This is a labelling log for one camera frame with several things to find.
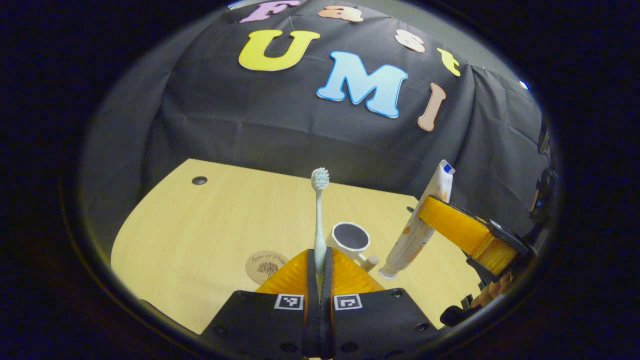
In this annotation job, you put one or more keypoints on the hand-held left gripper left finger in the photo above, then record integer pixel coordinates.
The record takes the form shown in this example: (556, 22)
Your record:
(312, 310)

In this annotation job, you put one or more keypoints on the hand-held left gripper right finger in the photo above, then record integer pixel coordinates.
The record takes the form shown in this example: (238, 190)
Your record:
(327, 310)

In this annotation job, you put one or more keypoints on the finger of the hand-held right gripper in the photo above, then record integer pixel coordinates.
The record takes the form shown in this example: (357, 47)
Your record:
(465, 230)

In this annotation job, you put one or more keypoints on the white toothpaste tube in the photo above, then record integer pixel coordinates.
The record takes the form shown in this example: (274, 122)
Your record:
(415, 240)

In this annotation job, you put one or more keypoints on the round wooden coaster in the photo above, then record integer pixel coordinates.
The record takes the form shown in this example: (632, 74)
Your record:
(265, 267)

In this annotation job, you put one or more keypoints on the white cup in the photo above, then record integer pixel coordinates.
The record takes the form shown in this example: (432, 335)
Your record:
(350, 236)

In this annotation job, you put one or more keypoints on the pale green toothbrush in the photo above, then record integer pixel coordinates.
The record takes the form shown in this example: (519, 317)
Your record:
(320, 225)

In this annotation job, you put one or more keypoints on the wooden desktop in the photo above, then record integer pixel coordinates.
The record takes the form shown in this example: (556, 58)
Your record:
(200, 240)

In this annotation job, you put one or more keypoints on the black backdrop cloth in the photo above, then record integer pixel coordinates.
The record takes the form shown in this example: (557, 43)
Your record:
(250, 125)

